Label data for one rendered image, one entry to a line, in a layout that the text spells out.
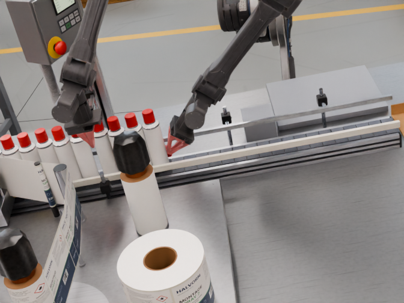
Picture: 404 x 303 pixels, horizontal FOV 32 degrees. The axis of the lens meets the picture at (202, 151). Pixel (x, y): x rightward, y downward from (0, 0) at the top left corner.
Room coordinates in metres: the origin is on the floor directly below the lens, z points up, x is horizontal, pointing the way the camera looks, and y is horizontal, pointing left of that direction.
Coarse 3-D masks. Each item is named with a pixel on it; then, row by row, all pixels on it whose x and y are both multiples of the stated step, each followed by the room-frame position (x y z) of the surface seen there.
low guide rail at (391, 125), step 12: (396, 120) 1.69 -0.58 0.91; (336, 132) 1.70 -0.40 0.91; (348, 132) 1.69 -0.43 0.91; (360, 132) 1.69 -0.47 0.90; (372, 132) 1.69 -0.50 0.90; (276, 144) 1.71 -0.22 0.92; (288, 144) 1.70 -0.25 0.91; (300, 144) 1.70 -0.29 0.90; (204, 156) 1.73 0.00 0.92; (216, 156) 1.72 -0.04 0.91; (228, 156) 1.71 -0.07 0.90; (240, 156) 1.71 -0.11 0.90; (156, 168) 1.73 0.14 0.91; (168, 168) 1.73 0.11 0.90; (72, 180) 1.76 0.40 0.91; (84, 180) 1.74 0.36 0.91; (96, 180) 1.74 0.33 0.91
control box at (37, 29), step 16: (16, 0) 1.81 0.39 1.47; (32, 0) 1.79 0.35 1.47; (48, 0) 1.82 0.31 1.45; (16, 16) 1.82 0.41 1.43; (32, 16) 1.78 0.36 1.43; (48, 16) 1.81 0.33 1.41; (16, 32) 1.83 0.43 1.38; (32, 32) 1.79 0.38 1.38; (48, 32) 1.79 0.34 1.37; (64, 32) 1.84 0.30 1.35; (32, 48) 1.80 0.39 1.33; (48, 48) 1.78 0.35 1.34; (48, 64) 1.78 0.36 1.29
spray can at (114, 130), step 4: (112, 116) 1.78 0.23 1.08; (116, 116) 1.78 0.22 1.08; (108, 120) 1.76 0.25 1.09; (112, 120) 1.76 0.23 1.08; (116, 120) 1.76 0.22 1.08; (108, 124) 1.76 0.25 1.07; (112, 124) 1.76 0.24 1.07; (116, 124) 1.76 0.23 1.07; (112, 128) 1.76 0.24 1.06; (116, 128) 1.76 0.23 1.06; (120, 128) 1.77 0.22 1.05; (108, 132) 1.77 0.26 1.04; (112, 132) 1.76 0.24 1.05; (116, 132) 1.75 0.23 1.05; (120, 132) 1.75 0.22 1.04; (112, 136) 1.75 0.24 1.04; (112, 140) 1.75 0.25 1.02; (112, 144) 1.75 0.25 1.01; (112, 148) 1.76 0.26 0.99
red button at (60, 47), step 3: (57, 42) 1.79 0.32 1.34; (60, 42) 1.78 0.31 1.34; (63, 42) 1.79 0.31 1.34; (54, 45) 1.79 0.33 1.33; (57, 45) 1.78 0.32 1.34; (60, 45) 1.78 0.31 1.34; (63, 45) 1.78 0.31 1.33; (66, 45) 1.80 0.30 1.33; (54, 48) 1.79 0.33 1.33; (57, 48) 1.77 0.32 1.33; (60, 48) 1.77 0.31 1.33; (63, 48) 1.78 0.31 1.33; (66, 48) 1.79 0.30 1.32; (57, 51) 1.77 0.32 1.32; (60, 51) 1.77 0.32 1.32; (63, 51) 1.78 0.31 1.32; (60, 54) 1.77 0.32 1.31; (63, 54) 1.78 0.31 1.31
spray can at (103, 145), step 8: (96, 128) 1.77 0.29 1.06; (104, 128) 1.79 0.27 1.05; (96, 136) 1.76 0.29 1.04; (104, 136) 1.77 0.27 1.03; (96, 144) 1.77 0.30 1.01; (104, 144) 1.76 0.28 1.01; (104, 152) 1.76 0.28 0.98; (112, 152) 1.77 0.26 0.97; (104, 160) 1.76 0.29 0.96; (112, 160) 1.77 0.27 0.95; (104, 168) 1.77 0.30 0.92; (112, 168) 1.76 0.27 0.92
